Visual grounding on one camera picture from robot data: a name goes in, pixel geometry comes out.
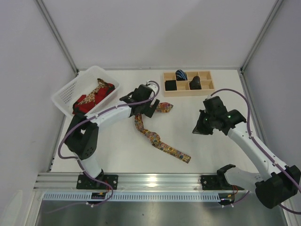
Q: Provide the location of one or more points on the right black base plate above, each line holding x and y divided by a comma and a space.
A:
210, 182

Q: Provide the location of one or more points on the red tie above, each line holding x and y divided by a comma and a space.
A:
100, 96

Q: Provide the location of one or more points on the white plastic basket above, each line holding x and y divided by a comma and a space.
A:
83, 84

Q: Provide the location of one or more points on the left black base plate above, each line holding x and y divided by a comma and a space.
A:
85, 183

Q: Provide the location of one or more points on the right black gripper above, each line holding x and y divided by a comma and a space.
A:
201, 123

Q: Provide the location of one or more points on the beige patterned tie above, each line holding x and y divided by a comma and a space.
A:
91, 96

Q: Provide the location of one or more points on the wooden compartment box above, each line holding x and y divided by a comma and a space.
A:
183, 88

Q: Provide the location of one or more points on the white slotted cable duct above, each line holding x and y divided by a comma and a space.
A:
131, 196

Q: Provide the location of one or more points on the rolled dark brown tie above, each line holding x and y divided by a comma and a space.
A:
195, 83

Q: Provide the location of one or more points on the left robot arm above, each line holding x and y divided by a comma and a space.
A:
82, 135

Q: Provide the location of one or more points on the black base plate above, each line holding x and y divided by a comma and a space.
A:
210, 182
85, 183

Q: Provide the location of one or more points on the rolled blue striped tie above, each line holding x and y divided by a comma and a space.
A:
181, 75

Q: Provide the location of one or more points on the rolled black tie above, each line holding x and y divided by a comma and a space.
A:
170, 85

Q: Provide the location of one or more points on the colourful patterned tie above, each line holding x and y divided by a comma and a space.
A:
156, 141

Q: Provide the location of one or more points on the aluminium mounting rail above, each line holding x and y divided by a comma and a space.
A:
132, 182

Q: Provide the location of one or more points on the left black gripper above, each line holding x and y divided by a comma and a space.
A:
151, 108

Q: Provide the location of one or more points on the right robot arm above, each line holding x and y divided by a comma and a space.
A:
275, 181

